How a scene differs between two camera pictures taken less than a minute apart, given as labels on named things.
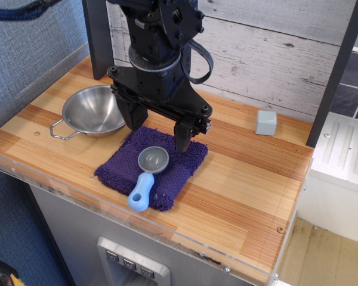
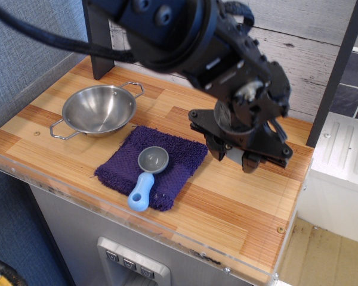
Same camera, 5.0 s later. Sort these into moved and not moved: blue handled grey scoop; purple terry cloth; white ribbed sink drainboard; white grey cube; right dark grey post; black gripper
Moved: white grey cube; black gripper
Not moved: right dark grey post; blue handled grey scoop; purple terry cloth; white ribbed sink drainboard
